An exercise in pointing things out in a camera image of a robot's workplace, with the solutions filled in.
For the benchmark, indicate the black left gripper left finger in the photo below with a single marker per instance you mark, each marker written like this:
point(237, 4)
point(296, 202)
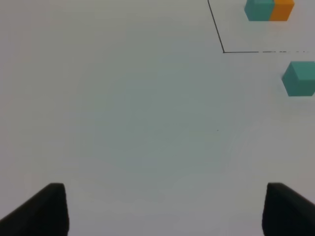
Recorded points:
point(44, 214)

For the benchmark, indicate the template teal cube block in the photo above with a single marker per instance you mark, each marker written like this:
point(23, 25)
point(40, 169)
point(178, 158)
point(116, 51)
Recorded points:
point(259, 10)

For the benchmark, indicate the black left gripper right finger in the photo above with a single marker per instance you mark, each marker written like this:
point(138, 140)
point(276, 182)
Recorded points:
point(287, 213)

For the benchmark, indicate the template orange cube block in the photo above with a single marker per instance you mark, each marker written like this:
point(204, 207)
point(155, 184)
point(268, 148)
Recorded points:
point(282, 10)

